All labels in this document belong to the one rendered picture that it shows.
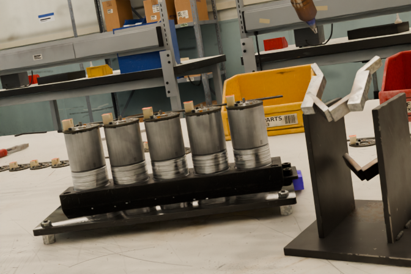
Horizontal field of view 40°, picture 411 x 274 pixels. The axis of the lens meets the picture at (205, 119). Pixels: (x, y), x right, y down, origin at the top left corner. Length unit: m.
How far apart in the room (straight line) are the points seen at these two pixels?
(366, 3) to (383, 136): 2.32
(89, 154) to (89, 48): 2.74
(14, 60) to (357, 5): 1.92
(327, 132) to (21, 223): 0.24
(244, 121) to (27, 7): 5.80
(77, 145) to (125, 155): 0.03
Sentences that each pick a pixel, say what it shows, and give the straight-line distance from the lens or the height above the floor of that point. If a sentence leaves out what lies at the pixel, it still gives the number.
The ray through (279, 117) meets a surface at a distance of 0.58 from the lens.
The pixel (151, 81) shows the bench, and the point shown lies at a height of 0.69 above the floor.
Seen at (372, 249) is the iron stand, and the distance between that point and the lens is 0.27.
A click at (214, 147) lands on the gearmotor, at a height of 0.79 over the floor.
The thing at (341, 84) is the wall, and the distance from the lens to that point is 4.79.
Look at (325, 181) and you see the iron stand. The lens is 0.29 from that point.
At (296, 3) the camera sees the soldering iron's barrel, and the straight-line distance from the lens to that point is 0.24.
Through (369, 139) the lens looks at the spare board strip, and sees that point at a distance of 0.51.
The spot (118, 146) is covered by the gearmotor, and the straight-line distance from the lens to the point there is 0.38.
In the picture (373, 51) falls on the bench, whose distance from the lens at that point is 2.65.
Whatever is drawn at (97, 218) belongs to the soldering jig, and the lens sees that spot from 0.36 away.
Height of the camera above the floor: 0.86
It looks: 8 degrees down
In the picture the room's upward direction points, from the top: 9 degrees counter-clockwise
